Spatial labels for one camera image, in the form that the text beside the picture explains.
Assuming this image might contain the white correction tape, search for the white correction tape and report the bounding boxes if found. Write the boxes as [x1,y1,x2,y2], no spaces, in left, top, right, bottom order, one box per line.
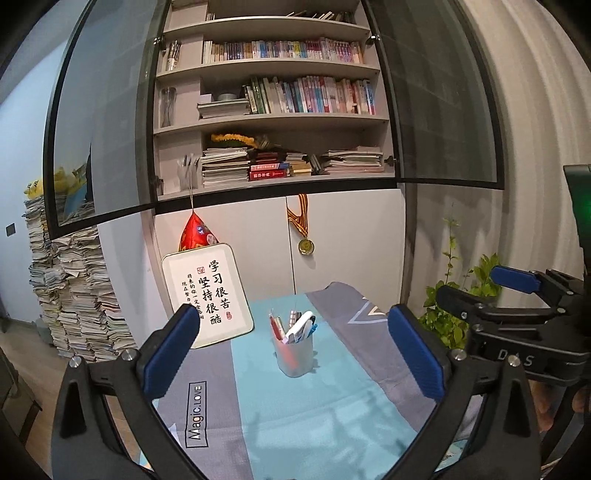
[284,311,315,344]

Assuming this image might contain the stack of red books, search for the stack of red books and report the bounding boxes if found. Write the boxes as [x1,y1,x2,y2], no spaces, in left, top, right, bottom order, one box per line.
[249,161,291,182]

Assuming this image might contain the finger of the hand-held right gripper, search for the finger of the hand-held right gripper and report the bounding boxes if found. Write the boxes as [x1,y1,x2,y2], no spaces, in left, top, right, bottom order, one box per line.
[436,284,561,326]
[489,264,561,296]

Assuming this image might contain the wide stack of magazines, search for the wide stack of magazines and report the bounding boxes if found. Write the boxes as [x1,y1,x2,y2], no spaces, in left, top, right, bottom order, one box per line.
[318,147,385,175]

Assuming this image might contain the huge pile of papers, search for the huge pile of papers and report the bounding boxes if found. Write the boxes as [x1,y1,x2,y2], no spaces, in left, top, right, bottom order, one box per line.
[24,196,139,363]

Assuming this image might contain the tall stack of magazines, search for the tall stack of magazines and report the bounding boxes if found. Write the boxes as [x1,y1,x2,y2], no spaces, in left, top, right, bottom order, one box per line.
[201,147,252,188]

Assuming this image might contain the left glass cabinet door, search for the left glass cabinet door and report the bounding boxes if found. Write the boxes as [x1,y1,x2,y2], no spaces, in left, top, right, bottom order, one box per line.
[44,0,174,241]

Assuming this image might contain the clear drinking glass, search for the clear drinking glass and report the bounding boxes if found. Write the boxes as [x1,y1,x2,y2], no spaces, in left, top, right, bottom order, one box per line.
[159,88,177,127]

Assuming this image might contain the framed calligraphy sign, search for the framed calligraphy sign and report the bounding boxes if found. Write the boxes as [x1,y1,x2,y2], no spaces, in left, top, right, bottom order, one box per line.
[161,243,254,349]

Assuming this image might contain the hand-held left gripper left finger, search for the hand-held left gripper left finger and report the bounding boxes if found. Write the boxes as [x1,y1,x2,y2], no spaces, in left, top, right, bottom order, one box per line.
[51,304,211,480]

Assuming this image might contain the frosted plastic pen cup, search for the frosted plastic pen cup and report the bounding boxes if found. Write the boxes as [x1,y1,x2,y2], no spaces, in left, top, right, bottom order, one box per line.
[271,323,315,378]

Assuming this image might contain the long row of thin books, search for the long row of thin books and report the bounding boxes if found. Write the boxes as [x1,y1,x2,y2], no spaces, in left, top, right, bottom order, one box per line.
[202,38,363,64]

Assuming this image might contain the red fabric hanging ornament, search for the red fabric hanging ornament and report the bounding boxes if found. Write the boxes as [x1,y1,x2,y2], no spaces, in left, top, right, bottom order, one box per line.
[179,185,220,252]

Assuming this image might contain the gold medal with striped ribbon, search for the gold medal with striped ribbon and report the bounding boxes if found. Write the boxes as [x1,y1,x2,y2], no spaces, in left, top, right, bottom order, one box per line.
[286,194,315,256]

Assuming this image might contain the yellow sunflower bouquet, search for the yellow sunflower bouquet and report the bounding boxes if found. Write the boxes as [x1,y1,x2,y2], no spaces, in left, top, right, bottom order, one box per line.
[211,133,273,151]

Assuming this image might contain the blue grey patterned tablecloth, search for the blue grey patterned tablecloth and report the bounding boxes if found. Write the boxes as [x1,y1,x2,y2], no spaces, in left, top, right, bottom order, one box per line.
[139,281,485,480]

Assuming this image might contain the stack of grey folders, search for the stack of grey folders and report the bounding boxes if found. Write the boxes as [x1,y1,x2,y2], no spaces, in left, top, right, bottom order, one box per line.
[197,92,251,120]

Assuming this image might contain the flat books on highest shelf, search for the flat books on highest shelf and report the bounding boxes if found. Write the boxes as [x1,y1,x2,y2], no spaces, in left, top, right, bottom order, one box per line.
[208,9,358,24]

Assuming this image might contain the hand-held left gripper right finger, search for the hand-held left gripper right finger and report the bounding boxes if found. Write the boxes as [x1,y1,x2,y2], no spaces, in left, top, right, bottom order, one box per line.
[381,304,541,480]

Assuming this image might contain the row of colourful upright books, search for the row of colourful upright books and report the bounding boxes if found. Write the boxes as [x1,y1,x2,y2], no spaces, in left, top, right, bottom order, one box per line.
[245,76,376,115]

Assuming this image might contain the small stack of books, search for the small stack of books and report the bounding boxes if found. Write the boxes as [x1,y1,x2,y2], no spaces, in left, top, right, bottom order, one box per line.
[286,151,319,176]

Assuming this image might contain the green potted plant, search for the green potted plant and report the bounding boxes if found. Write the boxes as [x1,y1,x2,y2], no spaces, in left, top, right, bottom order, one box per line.
[418,217,504,352]

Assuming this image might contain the person's right hand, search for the person's right hand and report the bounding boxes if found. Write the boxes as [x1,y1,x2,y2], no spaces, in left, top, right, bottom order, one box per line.
[530,382,556,432]

